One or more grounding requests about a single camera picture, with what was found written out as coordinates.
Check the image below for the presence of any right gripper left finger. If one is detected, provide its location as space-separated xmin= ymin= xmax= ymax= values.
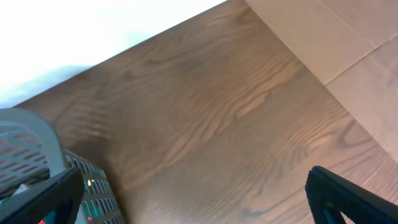
xmin=1 ymin=169 xmax=84 ymax=223

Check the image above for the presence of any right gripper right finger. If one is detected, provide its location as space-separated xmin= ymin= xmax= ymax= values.
xmin=305 ymin=166 xmax=397 ymax=224

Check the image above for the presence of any grey plastic basket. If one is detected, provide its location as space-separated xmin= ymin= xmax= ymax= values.
xmin=1 ymin=108 xmax=125 ymax=224

